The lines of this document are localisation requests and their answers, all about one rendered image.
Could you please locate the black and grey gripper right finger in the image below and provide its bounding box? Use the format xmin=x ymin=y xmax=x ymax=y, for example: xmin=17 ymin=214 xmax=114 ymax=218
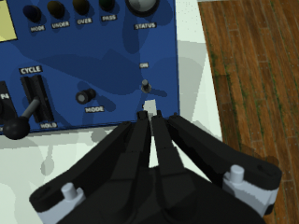
xmin=149 ymin=100 xmax=282 ymax=221

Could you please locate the dark blue control console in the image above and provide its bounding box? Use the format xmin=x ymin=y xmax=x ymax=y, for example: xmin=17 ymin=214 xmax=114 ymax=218
xmin=0 ymin=0 xmax=180 ymax=140

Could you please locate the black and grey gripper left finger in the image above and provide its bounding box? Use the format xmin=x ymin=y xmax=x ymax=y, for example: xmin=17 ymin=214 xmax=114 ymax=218
xmin=29 ymin=100 xmax=153 ymax=224

